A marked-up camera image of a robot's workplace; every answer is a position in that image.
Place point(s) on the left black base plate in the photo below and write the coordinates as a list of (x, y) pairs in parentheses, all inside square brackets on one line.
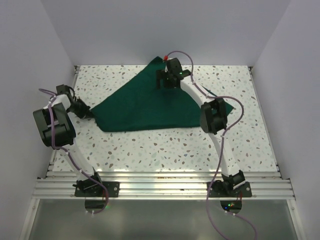
[(113, 188)]

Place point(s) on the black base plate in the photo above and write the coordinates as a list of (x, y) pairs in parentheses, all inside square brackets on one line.
[(113, 188), (219, 189)]

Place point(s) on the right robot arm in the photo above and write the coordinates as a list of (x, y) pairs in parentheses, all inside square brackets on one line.
[(213, 121)]

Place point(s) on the green surgical cloth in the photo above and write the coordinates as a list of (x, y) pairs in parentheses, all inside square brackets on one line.
[(139, 105)]

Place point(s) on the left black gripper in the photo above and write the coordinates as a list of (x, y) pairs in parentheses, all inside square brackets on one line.
[(86, 113)]

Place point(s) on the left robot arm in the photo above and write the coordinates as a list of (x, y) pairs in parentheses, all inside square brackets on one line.
[(56, 130)]

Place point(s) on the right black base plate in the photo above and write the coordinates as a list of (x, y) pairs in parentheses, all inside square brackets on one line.
[(219, 189)]

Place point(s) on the aluminium mounting rail frame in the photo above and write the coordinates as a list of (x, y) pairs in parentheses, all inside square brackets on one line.
[(162, 178)]

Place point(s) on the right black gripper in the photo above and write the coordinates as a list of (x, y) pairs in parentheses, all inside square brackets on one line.
[(162, 74)]

